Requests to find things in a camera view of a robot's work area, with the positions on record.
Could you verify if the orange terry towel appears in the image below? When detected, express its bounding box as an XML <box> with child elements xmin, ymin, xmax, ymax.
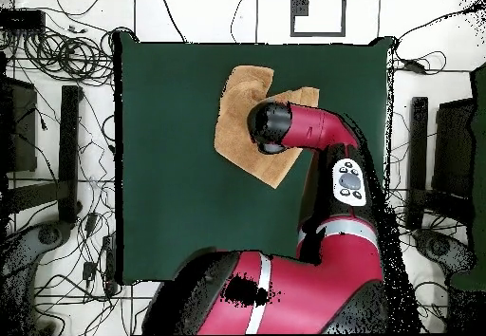
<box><xmin>213</xmin><ymin>65</ymin><xmax>321</xmax><ymax>190</ymax></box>

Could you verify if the dark green table cloth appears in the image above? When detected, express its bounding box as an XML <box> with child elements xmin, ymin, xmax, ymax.
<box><xmin>112</xmin><ymin>30</ymin><xmax>399</xmax><ymax>286</ymax></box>

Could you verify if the black power strip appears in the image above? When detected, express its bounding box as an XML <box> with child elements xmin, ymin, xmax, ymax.
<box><xmin>102</xmin><ymin>233</ymin><xmax>118</xmax><ymax>295</ymax></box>

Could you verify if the black box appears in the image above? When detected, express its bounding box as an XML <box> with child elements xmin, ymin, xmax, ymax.
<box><xmin>432</xmin><ymin>98</ymin><xmax>476</xmax><ymax>200</ymax></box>
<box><xmin>0</xmin><ymin>75</ymin><xmax>39</xmax><ymax>174</ymax></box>

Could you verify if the dark green fabric sheet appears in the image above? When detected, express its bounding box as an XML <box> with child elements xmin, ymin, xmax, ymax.
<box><xmin>449</xmin><ymin>65</ymin><xmax>486</xmax><ymax>291</ymax></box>

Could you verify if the grey square floor frame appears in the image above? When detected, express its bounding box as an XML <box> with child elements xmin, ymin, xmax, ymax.
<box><xmin>290</xmin><ymin>0</ymin><xmax>347</xmax><ymax>38</ymax></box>

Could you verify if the coiled black cable bundle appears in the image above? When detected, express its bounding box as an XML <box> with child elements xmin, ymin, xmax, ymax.
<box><xmin>22</xmin><ymin>28</ymin><xmax>115</xmax><ymax>86</ymax></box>

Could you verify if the black network switch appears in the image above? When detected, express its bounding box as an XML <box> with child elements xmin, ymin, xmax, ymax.
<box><xmin>0</xmin><ymin>9</ymin><xmax>47</xmax><ymax>33</ymax></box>

